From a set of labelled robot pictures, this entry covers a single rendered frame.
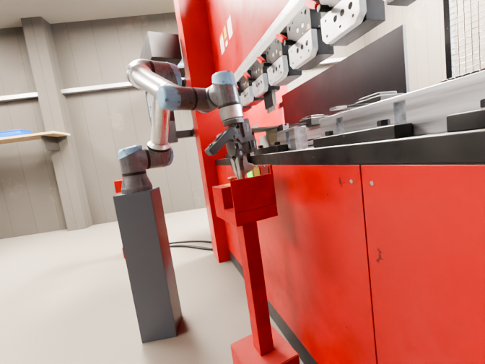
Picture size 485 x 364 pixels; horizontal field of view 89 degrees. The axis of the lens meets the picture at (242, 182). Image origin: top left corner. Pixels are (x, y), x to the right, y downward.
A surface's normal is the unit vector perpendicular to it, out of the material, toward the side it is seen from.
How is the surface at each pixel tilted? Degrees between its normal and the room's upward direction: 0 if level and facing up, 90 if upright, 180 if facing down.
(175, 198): 90
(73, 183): 90
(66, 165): 90
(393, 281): 90
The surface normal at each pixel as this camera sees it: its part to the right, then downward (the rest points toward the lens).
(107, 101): 0.09, 0.10
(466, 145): -0.94, 0.16
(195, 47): 0.30, 0.07
